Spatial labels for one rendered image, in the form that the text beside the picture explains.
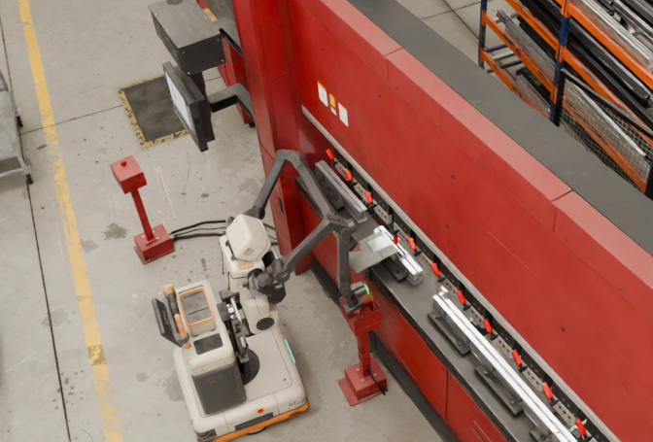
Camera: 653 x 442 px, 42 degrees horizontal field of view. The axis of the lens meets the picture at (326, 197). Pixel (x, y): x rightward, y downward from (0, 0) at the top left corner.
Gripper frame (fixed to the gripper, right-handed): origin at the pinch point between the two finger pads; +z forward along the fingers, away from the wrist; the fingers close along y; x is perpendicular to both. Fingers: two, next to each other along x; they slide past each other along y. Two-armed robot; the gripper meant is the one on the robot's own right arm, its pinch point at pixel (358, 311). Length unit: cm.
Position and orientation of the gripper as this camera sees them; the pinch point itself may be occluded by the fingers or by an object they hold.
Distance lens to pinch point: 459.6
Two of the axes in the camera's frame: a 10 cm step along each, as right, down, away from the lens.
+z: 3.1, 6.0, 7.4
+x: -4.0, -6.2, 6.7
